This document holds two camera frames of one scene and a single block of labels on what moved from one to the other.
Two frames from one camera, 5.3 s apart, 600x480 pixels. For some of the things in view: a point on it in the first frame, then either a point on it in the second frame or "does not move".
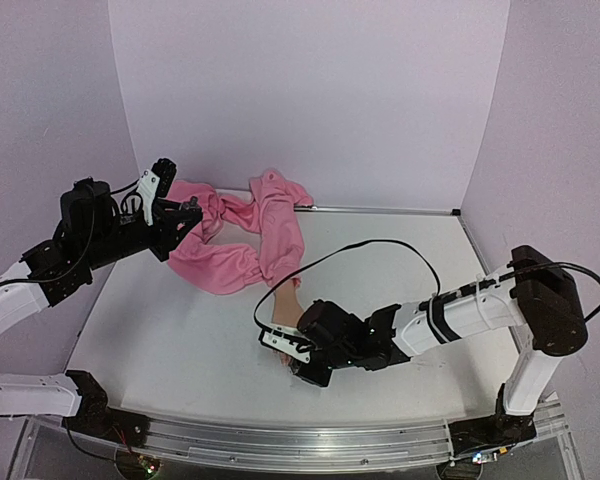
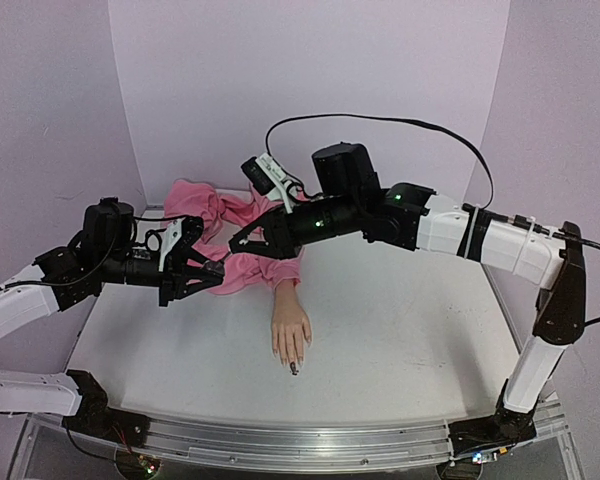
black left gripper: (167, 221) to (179, 273)
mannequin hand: (287, 308) does not move
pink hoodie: (273, 214) does not move
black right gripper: (309, 371) to (272, 233)
